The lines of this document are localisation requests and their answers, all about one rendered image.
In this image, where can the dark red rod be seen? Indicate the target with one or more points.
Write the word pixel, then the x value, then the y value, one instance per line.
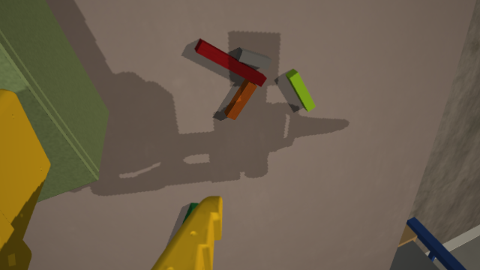
pixel 218 56

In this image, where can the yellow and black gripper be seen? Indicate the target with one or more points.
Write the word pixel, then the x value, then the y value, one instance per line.
pixel 192 247

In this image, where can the orange rod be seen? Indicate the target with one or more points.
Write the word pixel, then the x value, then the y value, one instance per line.
pixel 241 97

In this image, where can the grey rectangular bar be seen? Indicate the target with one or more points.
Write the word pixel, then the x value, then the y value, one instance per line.
pixel 253 58

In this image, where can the lime green rod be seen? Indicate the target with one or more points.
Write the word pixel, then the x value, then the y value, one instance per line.
pixel 299 87

